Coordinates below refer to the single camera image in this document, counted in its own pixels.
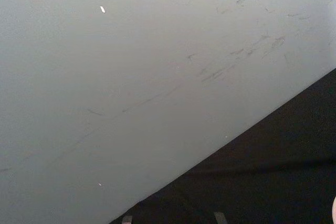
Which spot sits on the roll of white tape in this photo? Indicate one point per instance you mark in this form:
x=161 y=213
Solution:
x=334 y=211

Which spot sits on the black table cloth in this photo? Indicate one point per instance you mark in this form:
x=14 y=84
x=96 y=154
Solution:
x=265 y=171

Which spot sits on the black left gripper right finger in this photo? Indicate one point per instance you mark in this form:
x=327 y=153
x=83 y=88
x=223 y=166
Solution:
x=220 y=218

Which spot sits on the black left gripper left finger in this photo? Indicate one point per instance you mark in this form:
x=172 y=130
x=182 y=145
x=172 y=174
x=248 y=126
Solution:
x=127 y=220

